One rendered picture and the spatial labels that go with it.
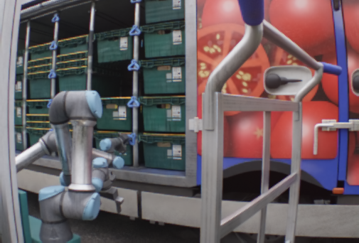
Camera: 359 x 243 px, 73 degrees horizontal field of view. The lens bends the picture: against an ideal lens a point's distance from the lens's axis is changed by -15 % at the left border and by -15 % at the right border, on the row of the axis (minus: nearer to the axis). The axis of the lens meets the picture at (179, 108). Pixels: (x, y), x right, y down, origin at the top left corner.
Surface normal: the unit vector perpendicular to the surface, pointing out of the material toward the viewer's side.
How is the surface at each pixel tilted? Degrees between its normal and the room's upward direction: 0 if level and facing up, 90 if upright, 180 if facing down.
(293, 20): 90
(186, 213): 90
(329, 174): 90
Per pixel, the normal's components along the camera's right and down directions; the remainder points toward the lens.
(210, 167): -0.62, -0.01
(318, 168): -0.37, -0.01
